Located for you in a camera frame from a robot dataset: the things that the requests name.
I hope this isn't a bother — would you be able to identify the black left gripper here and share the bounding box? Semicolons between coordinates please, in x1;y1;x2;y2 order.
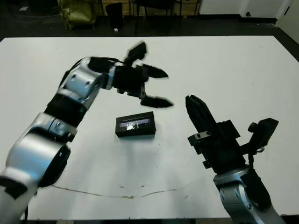
113;63;175;109

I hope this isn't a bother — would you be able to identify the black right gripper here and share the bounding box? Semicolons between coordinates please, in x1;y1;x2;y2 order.
185;94;249;175

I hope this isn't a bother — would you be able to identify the black rectangular box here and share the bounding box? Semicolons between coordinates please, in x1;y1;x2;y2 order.
115;111;157;138

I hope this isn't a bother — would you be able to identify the black upright bag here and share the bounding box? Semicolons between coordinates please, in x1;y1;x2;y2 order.
105;1;124;30

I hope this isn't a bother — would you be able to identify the black mesh office chair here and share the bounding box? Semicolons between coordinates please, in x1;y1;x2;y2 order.
134;0;185;35

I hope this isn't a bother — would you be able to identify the yellow green bag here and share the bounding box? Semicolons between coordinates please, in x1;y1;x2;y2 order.
57;0;96;30

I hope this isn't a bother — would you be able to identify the white door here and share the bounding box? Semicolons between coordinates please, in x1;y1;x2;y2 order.
275;0;299;45

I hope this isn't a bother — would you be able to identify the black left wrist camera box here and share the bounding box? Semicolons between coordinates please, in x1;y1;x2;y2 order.
123;41;149;69

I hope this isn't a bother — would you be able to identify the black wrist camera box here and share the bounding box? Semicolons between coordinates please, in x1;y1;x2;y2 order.
123;41;149;69
240;118;279;155

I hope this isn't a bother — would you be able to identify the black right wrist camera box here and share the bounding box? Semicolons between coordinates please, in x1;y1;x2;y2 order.
240;118;279;155

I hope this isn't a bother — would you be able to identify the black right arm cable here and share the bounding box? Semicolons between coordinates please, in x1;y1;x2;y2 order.
247;146;266;170

